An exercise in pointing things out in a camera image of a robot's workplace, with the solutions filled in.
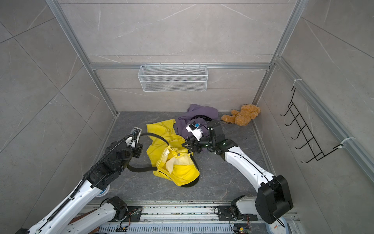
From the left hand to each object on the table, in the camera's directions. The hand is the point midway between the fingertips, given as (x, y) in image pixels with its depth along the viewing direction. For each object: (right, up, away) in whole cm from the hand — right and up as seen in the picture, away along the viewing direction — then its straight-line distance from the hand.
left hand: (138, 135), depth 71 cm
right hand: (+24, -4, +4) cm, 25 cm away
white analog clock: (+69, -44, -2) cm, 82 cm away
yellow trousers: (+17, -15, +5) cm, 24 cm away
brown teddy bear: (+70, +15, +39) cm, 81 cm away
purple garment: (+36, +13, +44) cm, 58 cm away
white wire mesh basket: (+14, +38, +30) cm, 50 cm away
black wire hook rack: (+80, 0, -5) cm, 80 cm away
